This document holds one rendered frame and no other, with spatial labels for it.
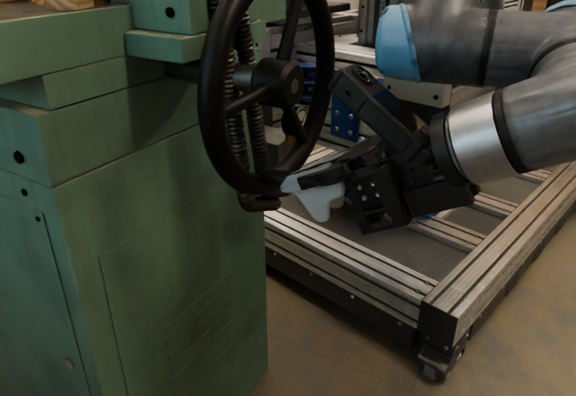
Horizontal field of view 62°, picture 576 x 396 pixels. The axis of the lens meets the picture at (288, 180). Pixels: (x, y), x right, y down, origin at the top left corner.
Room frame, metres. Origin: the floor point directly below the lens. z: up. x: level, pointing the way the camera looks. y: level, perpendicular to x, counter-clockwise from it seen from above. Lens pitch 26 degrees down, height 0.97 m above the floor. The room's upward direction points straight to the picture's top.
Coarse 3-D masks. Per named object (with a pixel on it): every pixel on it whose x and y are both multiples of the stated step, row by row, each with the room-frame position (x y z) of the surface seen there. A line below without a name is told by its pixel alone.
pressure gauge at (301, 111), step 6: (300, 108) 0.87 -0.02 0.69; (306, 108) 0.89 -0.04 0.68; (300, 114) 0.87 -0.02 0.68; (306, 114) 0.89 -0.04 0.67; (282, 120) 0.86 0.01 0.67; (300, 120) 0.87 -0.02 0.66; (282, 126) 0.86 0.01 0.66; (288, 126) 0.86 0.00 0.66; (288, 132) 0.86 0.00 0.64; (288, 138) 0.88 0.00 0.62; (288, 144) 0.88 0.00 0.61
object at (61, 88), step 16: (96, 64) 0.58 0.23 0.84; (112, 64) 0.60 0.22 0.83; (128, 64) 0.62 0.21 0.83; (144, 64) 0.64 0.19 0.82; (160, 64) 0.67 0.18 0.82; (32, 80) 0.53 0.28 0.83; (48, 80) 0.52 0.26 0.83; (64, 80) 0.54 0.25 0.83; (80, 80) 0.55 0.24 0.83; (96, 80) 0.57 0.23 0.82; (112, 80) 0.59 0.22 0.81; (128, 80) 0.61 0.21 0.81; (144, 80) 0.64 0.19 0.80; (0, 96) 0.57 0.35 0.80; (16, 96) 0.55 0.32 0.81; (32, 96) 0.53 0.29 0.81; (48, 96) 0.52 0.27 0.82; (64, 96) 0.53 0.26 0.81; (80, 96) 0.55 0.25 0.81; (96, 96) 0.57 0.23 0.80
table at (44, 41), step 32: (96, 0) 0.68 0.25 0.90; (0, 32) 0.49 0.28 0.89; (32, 32) 0.52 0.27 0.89; (64, 32) 0.55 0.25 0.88; (96, 32) 0.58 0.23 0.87; (128, 32) 0.61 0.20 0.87; (160, 32) 0.61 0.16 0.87; (256, 32) 0.70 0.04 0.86; (0, 64) 0.48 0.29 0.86; (32, 64) 0.51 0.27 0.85; (64, 64) 0.54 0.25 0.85
